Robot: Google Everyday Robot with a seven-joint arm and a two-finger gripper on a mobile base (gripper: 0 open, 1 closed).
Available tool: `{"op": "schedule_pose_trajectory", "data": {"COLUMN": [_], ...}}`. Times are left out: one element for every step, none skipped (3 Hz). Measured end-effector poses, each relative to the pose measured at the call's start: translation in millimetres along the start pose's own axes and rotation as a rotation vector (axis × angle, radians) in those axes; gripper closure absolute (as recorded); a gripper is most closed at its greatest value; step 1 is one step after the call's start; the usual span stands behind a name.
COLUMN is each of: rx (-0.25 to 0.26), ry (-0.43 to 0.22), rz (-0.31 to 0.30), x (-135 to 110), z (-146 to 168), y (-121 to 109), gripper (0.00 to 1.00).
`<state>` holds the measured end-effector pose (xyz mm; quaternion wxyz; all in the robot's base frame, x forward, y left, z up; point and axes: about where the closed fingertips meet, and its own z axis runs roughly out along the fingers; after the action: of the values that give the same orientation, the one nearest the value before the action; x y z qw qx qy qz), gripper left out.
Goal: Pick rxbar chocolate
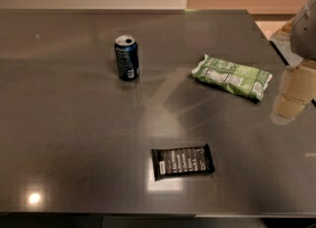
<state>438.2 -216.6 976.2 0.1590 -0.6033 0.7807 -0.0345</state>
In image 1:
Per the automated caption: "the green chip bag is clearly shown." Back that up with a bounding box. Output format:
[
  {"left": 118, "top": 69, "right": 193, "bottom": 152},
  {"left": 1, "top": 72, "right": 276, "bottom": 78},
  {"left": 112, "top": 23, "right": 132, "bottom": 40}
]
[{"left": 192, "top": 54, "right": 273, "bottom": 101}]

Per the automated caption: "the blue soda can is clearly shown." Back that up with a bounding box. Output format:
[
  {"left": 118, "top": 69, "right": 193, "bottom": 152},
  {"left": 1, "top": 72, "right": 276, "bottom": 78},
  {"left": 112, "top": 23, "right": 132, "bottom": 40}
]
[{"left": 115, "top": 35, "right": 139, "bottom": 81}]

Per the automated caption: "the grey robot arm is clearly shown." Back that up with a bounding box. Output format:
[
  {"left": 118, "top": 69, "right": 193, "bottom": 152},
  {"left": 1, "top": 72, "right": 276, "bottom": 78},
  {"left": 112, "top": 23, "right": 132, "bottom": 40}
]
[{"left": 271, "top": 0, "right": 316, "bottom": 125}]

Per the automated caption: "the black rxbar chocolate bar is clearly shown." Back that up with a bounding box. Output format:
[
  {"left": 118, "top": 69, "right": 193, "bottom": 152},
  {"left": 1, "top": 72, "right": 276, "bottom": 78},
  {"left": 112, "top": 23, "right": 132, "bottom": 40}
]
[{"left": 151, "top": 144, "right": 215, "bottom": 181}]

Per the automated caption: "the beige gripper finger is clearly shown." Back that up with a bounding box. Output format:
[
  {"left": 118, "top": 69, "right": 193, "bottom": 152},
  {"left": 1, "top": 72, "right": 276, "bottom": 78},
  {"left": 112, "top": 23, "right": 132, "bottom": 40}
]
[{"left": 271, "top": 64, "right": 316, "bottom": 125}]

